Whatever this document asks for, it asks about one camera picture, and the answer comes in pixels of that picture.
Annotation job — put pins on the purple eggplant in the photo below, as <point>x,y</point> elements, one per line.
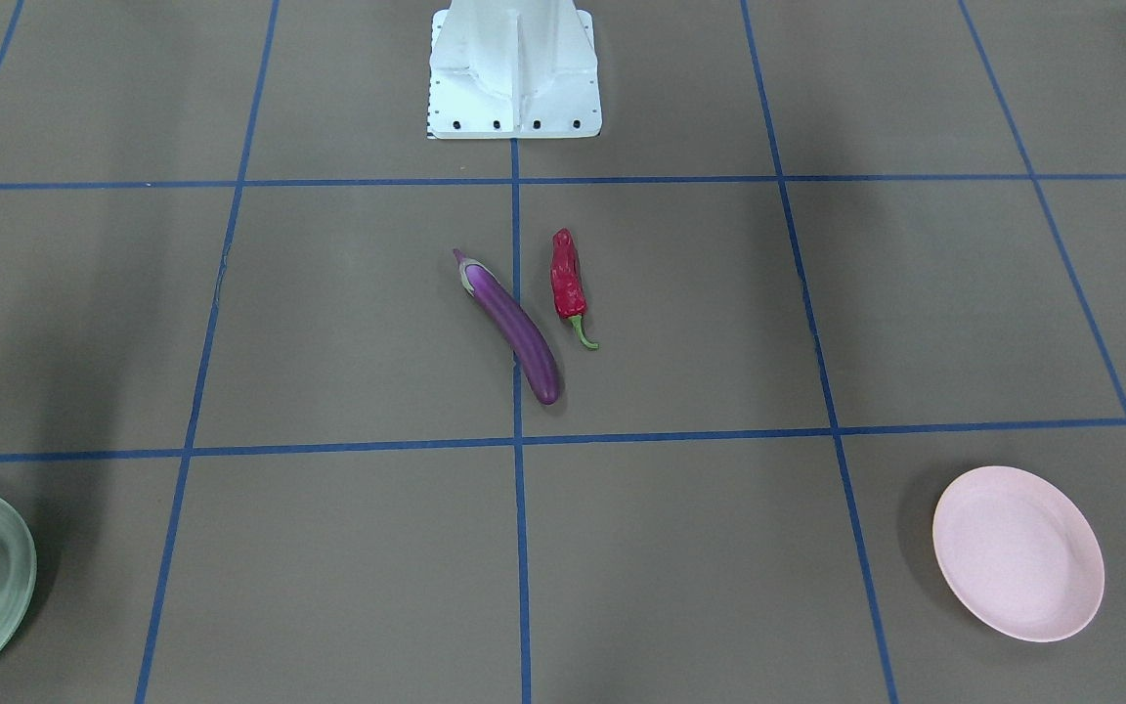
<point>518,329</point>

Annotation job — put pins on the red chili pepper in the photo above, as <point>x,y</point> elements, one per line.
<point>567,286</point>

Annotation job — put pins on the pink round plate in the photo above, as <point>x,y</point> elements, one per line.
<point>1018,554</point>

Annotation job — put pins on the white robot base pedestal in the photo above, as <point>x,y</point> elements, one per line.
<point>502,70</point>

